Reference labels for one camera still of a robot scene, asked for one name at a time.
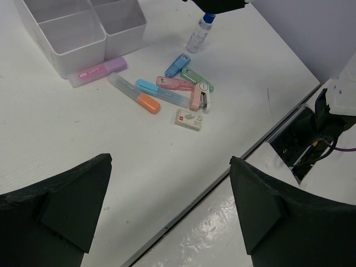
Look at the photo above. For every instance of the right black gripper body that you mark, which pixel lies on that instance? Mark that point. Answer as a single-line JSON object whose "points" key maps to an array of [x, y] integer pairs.
{"points": [[220, 6]]}

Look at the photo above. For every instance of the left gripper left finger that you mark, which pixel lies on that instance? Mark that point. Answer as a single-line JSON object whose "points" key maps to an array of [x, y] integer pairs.
{"points": [[53, 222]]}

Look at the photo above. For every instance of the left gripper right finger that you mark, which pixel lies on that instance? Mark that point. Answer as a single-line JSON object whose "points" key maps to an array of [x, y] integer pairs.
{"points": [[283, 225]]}

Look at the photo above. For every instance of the small blue-capped bottle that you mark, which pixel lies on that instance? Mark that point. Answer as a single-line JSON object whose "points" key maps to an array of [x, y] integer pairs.
{"points": [[200, 33]]}

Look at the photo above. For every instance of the light blue highlighter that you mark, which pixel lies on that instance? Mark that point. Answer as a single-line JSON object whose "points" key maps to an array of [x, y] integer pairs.
{"points": [[163, 94]]}

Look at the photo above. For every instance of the pink highlighter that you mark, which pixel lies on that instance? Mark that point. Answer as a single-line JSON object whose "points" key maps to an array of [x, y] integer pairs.
{"points": [[97, 72]]}

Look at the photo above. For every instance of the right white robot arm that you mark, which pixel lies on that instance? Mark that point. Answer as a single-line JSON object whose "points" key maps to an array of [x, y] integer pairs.
{"points": [[322, 35]]}

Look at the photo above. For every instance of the blue correction tape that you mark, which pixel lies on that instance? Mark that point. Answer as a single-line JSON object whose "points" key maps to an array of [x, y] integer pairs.
{"points": [[176, 67]]}

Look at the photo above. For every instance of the green correction tape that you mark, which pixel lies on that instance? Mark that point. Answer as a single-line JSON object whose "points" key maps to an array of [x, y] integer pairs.
{"points": [[194, 78]]}

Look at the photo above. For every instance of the pink correction tape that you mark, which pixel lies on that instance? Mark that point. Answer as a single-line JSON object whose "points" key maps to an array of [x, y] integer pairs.
{"points": [[174, 84]]}

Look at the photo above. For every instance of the right white divided container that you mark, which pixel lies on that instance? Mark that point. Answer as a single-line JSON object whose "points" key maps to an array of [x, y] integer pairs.
{"points": [[124, 24]]}

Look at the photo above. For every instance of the white divided container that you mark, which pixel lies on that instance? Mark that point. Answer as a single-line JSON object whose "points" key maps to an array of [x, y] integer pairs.
{"points": [[124, 24], [67, 32]]}

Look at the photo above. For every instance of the white eraser box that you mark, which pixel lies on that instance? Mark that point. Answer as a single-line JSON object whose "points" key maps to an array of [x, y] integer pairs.
{"points": [[188, 120]]}

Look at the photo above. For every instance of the left white divided container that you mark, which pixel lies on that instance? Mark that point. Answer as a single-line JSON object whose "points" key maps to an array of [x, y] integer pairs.
{"points": [[67, 32]]}

